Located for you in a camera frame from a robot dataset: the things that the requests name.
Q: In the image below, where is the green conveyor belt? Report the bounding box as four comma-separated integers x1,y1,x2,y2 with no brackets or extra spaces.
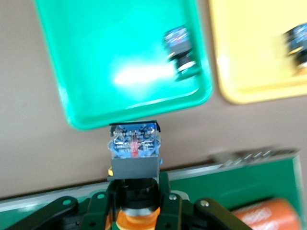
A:
0,148,307,230

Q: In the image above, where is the green mushroom push button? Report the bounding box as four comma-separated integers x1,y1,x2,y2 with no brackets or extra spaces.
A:
163,25,202,81

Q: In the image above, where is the yellow mushroom push button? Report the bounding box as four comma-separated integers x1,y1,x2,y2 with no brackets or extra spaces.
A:
282,23,307,75
106,119,164,230

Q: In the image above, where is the orange printed cylinder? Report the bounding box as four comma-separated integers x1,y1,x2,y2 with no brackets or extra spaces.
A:
231,197,303,230

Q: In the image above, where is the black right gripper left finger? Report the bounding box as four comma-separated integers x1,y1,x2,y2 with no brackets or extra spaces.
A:
9,181,120,230

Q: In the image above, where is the green plastic tray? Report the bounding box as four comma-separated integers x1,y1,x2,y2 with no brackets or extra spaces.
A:
33,0,214,131

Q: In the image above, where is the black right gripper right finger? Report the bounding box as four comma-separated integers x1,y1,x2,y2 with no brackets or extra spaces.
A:
155,172,252,230

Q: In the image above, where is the yellow plastic tray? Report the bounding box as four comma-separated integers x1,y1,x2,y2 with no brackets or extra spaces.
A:
208,0,307,105

